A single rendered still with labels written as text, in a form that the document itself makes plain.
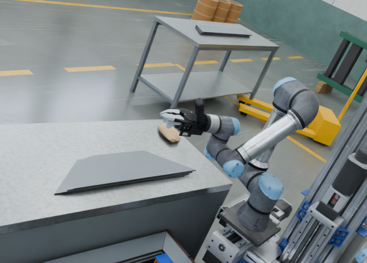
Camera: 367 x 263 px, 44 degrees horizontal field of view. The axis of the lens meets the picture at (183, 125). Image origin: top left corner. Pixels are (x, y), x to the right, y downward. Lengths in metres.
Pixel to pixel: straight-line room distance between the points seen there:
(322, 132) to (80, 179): 4.90
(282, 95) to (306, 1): 10.01
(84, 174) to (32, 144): 0.28
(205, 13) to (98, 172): 7.15
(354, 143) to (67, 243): 1.21
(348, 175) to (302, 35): 10.05
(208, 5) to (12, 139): 7.12
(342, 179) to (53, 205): 1.13
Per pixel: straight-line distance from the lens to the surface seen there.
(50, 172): 1.92
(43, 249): 1.83
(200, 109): 1.74
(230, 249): 2.02
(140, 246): 2.03
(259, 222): 2.09
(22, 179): 1.85
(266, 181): 2.01
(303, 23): 11.91
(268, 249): 2.21
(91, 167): 1.97
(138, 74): 5.45
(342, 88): 8.96
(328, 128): 6.43
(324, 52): 11.70
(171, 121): 1.74
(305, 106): 1.87
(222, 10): 9.20
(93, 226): 1.88
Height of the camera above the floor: 2.16
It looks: 24 degrees down
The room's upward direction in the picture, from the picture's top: 23 degrees clockwise
